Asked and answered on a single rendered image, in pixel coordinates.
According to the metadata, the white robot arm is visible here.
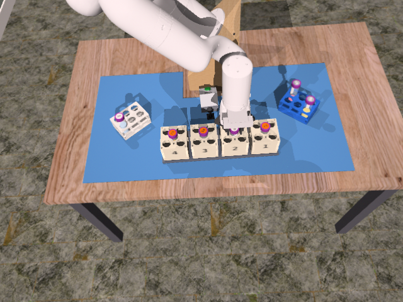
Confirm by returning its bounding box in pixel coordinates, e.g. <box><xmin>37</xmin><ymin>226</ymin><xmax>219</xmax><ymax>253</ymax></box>
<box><xmin>66</xmin><ymin>0</ymin><xmax>253</xmax><ymax>129</ymax></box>

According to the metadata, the blue tube rack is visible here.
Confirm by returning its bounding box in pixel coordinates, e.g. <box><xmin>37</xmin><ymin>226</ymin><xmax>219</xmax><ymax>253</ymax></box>
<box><xmin>278</xmin><ymin>89</ymin><xmax>320</xmax><ymax>124</ymax></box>

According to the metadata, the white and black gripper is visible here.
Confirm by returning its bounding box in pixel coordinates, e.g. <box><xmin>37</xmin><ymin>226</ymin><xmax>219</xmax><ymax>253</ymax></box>
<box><xmin>215</xmin><ymin>100</ymin><xmax>255</xmax><ymax>136</ymax></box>

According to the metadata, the blue bench mat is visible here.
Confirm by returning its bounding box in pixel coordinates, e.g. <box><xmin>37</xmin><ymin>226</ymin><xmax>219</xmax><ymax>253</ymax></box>
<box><xmin>82</xmin><ymin>63</ymin><xmax>355</xmax><ymax>183</ymax></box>

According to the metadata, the cream tube rack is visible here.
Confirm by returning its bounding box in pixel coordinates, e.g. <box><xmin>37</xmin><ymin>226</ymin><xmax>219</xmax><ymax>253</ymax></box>
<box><xmin>110</xmin><ymin>103</ymin><xmax>151</xmax><ymax>140</ymax></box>

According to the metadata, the beige bucket adapter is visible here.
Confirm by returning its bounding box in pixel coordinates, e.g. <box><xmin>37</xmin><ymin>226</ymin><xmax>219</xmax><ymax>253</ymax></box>
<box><xmin>220</xmin><ymin>126</ymin><xmax>249</xmax><ymax>157</ymax></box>
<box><xmin>160</xmin><ymin>125</ymin><xmax>190</xmax><ymax>160</ymax></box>
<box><xmin>190</xmin><ymin>123</ymin><xmax>219</xmax><ymax>159</ymax></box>
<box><xmin>248</xmin><ymin>118</ymin><xmax>280</xmax><ymax>155</ymax></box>

